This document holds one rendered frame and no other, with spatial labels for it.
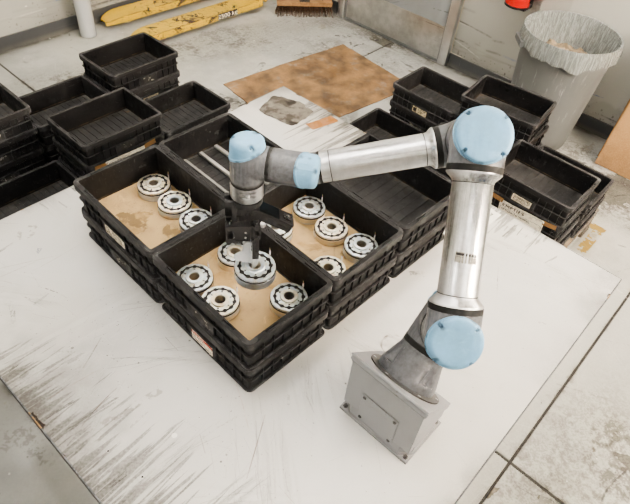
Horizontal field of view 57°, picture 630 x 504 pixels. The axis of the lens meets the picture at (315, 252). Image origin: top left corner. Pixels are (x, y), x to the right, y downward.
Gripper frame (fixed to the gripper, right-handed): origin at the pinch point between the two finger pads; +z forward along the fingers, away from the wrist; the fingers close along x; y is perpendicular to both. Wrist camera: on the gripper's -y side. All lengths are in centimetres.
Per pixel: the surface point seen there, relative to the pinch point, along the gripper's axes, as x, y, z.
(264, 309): 2.3, -2.4, 17.7
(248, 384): 18.9, 2.6, 27.7
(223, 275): -10.6, 8.4, 17.4
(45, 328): -5, 58, 31
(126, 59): -198, 58, 47
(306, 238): -24.3, -16.8, 16.9
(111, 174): -48, 42, 10
